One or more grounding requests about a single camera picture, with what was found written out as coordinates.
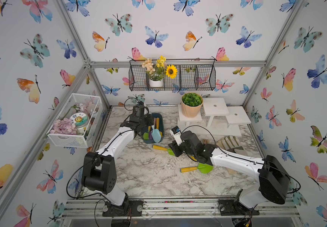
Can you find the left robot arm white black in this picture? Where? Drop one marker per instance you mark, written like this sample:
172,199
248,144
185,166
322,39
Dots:
99,169

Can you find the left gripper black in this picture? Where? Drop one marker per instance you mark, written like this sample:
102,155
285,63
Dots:
149,117

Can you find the white wire basket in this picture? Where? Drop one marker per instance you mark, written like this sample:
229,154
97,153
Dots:
92,106

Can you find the yellow shovel orange handle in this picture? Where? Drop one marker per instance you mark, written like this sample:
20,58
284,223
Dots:
158,123

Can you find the white pot with flowers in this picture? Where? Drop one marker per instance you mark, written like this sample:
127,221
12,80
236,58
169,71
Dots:
158,71

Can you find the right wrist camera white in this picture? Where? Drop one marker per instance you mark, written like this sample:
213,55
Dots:
176,133

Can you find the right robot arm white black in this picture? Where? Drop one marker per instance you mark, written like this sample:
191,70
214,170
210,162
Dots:
272,180

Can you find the yellow square scoop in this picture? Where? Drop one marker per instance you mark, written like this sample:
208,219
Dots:
192,158

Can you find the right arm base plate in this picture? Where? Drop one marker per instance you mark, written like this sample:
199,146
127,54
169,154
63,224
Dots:
234,208

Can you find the black wire wall basket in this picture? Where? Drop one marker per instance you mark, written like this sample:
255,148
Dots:
189,75

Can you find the aluminium front rail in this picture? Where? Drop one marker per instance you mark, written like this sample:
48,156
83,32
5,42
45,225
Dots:
194,207

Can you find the pink artificial flowers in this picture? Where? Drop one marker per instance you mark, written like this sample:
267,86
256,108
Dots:
65,126

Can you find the terracotta pot green plant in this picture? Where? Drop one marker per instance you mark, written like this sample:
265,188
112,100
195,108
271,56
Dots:
191,104

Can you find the purple shovel pink handle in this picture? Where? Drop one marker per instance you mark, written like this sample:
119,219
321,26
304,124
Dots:
152,128

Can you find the white tiered stand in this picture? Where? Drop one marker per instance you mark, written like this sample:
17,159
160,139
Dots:
215,118

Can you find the green shovel yellow handle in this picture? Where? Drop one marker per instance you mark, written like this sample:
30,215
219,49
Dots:
146,134

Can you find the round green tin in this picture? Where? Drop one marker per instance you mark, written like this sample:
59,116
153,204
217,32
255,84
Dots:
80,119

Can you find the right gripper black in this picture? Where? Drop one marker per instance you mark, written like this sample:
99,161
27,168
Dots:
174,148

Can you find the light blue shovel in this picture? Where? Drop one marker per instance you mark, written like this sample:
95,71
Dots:
156,135

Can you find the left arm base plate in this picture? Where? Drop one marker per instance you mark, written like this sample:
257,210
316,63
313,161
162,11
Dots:
129,208

